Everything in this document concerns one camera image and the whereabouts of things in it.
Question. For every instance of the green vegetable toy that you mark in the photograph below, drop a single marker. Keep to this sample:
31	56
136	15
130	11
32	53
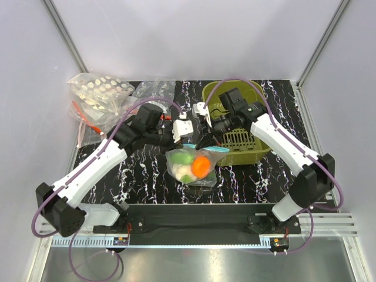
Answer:
182	158

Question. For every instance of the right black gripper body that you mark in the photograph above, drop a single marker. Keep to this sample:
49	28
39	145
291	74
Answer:
223	124

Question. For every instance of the clear blue-zipper bag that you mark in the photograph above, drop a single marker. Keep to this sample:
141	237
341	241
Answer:
213	153

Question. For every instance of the black marble pattern mat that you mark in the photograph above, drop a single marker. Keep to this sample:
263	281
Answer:
143	178

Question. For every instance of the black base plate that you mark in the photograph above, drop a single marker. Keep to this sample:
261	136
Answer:
195	225

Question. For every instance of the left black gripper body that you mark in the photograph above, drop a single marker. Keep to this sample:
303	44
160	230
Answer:
162	137

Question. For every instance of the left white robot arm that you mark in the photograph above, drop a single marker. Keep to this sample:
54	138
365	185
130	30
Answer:
60	204

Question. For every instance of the olive green plastic bin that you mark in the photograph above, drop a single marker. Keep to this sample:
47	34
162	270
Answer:
244	148

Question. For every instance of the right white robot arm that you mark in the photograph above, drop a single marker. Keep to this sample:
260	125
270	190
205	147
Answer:
314	174

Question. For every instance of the clear orange-zipper bag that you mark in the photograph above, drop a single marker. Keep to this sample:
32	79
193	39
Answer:
155	88

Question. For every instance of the orange carrot toy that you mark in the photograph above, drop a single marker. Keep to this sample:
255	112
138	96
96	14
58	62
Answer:
201	166

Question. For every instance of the bag of white discs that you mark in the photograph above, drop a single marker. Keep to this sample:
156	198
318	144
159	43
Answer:
100	92

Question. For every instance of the clear red-zipper bag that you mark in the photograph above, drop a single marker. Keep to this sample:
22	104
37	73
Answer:
95	119

